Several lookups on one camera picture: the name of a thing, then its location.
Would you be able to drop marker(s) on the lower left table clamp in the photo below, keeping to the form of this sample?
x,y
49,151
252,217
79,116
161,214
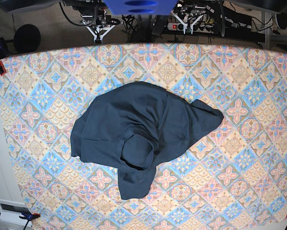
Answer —
x,y
26,216

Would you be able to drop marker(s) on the white power strip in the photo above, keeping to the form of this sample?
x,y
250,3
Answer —
x,y
196,28

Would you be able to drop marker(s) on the patterned colourful tablecloth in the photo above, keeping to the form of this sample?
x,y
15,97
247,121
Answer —
x,y
233,178

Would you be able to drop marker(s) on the dark navy t-shirt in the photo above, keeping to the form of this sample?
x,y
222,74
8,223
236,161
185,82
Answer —
x,y
136,127

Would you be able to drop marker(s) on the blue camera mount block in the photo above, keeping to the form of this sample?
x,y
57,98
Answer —
x,y
140,7

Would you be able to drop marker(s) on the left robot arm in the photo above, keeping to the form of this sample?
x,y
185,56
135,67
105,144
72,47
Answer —
x,y
213,10

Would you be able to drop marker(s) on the black round stool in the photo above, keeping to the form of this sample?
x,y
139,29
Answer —
x,y
27,39

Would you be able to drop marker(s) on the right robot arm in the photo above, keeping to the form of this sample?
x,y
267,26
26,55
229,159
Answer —
x,y
93,12

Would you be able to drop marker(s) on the aluminium frame post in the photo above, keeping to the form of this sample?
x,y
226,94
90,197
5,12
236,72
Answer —
x,y
275,30

